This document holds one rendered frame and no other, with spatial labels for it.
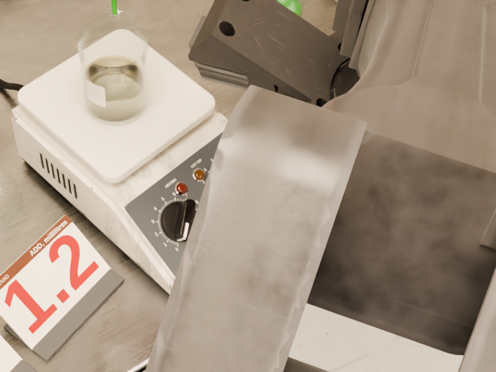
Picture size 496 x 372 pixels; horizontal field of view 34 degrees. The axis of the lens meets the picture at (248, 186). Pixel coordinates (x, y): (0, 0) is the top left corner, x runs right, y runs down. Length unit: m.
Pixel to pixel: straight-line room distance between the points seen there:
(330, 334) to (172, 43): 0.34
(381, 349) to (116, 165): 0.25
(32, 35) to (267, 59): 0.43
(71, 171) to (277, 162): 0.49
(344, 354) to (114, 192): 0.22
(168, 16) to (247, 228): 0.70
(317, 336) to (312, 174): 0.50
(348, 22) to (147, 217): 0.29
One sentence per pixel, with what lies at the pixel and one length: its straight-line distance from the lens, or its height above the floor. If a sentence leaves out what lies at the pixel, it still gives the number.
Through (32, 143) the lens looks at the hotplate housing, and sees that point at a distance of 0.70.
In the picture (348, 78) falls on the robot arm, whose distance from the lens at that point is 0.47.
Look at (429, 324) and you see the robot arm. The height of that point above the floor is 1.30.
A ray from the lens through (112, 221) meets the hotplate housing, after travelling 0.65.
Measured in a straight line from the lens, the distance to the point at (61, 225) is 0.66.
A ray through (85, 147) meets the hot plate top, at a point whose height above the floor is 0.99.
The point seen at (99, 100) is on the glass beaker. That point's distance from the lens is 0.63.
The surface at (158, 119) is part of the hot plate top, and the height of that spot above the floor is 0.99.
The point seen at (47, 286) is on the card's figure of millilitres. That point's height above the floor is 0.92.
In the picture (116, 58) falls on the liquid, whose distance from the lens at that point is 0.66.
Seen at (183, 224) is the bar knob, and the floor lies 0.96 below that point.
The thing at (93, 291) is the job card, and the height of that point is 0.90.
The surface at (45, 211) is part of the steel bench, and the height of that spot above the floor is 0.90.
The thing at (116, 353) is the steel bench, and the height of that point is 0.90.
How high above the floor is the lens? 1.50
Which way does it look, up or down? 54 degrees down
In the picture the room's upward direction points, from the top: 10 degrees clockwise
